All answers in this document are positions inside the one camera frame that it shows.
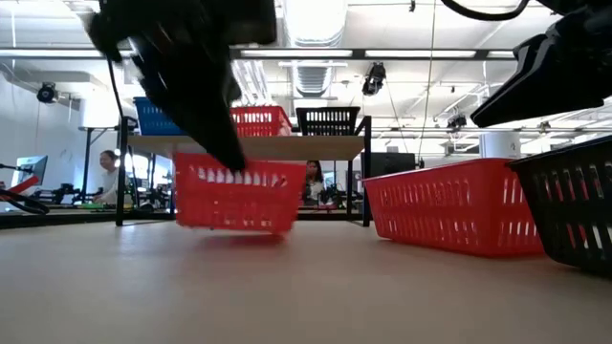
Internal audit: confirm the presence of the black aluminium table frame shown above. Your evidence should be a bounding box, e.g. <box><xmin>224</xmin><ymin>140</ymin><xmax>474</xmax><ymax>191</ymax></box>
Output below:
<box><xmin>0</xmin><ymin>209</ymin><xmax>372</xmax><ymax>229</ymax></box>

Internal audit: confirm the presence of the ceiling light bar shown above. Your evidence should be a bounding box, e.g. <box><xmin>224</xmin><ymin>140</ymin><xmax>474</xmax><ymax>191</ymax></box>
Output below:
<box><xmin>229</xmin><ymin>46</ymin><xmax>517</xmax><ymax>61</ymax></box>

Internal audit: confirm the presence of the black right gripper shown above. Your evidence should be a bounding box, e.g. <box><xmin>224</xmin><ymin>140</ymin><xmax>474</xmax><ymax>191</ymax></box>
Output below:
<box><xmin>470</xmin><ymin>0</ymin><xmax>612</xmax><ymax>129</ymax></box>

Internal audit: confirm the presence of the black ceiling camera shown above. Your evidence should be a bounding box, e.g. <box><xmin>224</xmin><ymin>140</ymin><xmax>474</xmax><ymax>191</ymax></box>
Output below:
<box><xmin>36</xmin><ymin>81</ymin><xmax>59</xmax><ymax>105</ymax></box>

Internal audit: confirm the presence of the red bar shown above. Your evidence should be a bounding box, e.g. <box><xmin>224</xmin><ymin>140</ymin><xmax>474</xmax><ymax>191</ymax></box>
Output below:
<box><xmin>0</xmin><ymin>175</ymin><xmax>42</xmax><ymax>202</ymax></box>

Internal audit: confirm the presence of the computer monitor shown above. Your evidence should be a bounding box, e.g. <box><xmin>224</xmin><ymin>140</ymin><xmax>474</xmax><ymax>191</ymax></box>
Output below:
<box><xmin>15</xmin><ymin>154</ymin><xmax>50</xmax><ymax>188</ymax></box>

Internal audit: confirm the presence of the black ceiling spotlight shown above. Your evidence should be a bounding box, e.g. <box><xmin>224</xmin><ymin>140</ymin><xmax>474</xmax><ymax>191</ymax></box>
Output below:
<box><xmin>361</xmin><ymin>61</ymin><xmax>387</xmax><ymax>97</ymax></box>

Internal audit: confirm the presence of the white pillar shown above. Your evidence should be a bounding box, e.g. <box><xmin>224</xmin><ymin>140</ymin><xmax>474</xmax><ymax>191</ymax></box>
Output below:
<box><xmin>479</xmin><ymin>131</ymin><xmax>522</xmax><ymax>160</ymax></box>

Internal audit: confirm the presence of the black plastic basket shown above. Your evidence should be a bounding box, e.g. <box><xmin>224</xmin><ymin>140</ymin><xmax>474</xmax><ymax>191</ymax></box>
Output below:
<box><xmin>505</xmin><ymin>136</ymin><xmax>612</xmax><ymax>277</ymax></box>
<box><xmin>295</xmin><ymin>106</ymin><xmax>361</xmax><ymax>137</ymax></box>

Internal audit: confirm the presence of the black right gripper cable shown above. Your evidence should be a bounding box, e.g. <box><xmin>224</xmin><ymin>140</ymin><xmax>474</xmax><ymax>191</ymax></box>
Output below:
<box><xmin>439</xmin><ymin>0</ymin><xmax>532</xmax><ymax>22</ymax></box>

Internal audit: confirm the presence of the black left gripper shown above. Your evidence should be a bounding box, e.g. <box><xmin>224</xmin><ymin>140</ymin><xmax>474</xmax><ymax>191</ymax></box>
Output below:
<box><xmin>85</xmin><ymin>0</ymin><xmax>278</xmax><ymax>172</ymax></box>

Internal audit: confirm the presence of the black screen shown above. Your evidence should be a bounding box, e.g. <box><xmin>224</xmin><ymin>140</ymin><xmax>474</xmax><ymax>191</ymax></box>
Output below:
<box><xmin>361</xmin><ymin>152</ymin><xmax>417</xmax><ymax>179</ymax></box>

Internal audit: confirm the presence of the red plastic basket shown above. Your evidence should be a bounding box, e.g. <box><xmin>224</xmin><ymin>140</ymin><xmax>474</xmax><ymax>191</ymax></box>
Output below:
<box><xmin>361</xmin><ymin>158</ymin><xmax>545</xmax><ymax>259</ymax></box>
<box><xmin>174</xmin><ymin>152</ymin><xmax>307</xmax><ymax>235</ymax></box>
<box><xmin>229</xmin><ymin>105</ymin><xmax>294</xmax><ymax>139</ymax></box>

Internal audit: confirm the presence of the wooden shelf with black legs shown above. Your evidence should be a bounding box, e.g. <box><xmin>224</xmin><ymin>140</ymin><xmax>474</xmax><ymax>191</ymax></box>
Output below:
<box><xmin>116</xmin><ymin>114</ymin><xmax>373</xmax><ymax>228</ymax></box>

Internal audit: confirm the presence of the blue plastic basket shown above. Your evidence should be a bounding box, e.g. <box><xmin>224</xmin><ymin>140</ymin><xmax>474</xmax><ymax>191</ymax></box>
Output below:
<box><xmin>132</xmin><ymin>97</ymin><xmax>187</xmax><ymax>137</ymax></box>

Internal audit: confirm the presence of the person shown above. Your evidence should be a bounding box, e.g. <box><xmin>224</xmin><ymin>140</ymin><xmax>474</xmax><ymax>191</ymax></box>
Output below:
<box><xmin>302</xmin><ymin>160</ymin><xmax>327</xmax><ymax>206</ymax></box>
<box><xmin>93</xmin><ymin>149</ymin><xmax>120</xmax><ymax>206</ymax></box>

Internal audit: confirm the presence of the silver ventilation duct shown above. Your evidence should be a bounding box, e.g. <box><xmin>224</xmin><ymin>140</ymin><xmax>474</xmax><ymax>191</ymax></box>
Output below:
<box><xmin>281</xmin><ymin>0</ymin><xmax>349</xmax><ymax>99</ymax></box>

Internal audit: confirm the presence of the black curved cable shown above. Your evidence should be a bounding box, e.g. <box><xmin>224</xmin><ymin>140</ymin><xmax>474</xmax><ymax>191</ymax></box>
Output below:
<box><xmin>0</xmin><ymin>188</ymin><xmax>51</xmax><ymax>216</ymax></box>

